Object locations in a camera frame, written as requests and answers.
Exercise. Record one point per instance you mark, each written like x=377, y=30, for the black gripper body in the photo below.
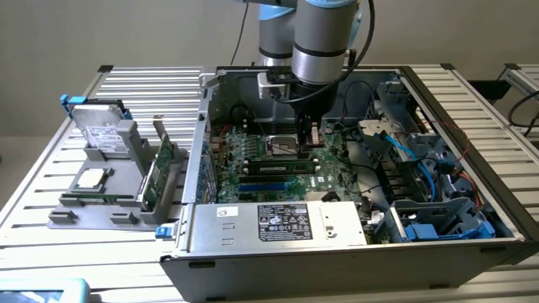
x=313, y=98

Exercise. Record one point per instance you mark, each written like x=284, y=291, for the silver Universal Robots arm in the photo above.
x=313, y=38

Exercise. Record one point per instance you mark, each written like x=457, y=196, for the green RAM stick, white label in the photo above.
x=280, y=166

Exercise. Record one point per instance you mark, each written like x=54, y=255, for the metal CPU socket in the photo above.
x=280, y=146

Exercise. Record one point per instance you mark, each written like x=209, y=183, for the green Dell motherboard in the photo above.
x=336, y=186

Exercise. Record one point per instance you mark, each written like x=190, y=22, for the blue expansion slot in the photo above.
x=265, y=187

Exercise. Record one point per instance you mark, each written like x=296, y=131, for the grey chipset heatsink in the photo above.
x=321, y=197

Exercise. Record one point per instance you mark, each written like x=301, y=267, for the silver power supply unit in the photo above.
x=252, y=227

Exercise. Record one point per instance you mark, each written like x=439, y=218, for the green graphics card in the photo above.
x=161, y=170

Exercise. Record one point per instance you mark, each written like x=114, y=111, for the open black PC case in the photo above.
x=336, y=271

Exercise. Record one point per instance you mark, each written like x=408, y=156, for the blue disk bay carrier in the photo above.
x=445, y=232

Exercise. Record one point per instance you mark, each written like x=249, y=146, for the blue case latch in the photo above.
x=162, y=232

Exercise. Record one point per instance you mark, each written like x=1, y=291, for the silver hard disk, blue carrier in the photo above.
x=98, y=126

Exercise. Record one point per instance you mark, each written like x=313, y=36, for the grey parts rack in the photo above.
x=125, y=217

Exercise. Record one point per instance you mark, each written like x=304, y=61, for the metal slat side table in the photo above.
x=521, y=79

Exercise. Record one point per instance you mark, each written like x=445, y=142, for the silver CPU chip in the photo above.
x=90, y=180

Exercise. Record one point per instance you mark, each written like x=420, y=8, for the light blue box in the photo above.
x=41, y=292

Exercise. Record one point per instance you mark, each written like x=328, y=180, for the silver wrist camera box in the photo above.
x=269, y=86

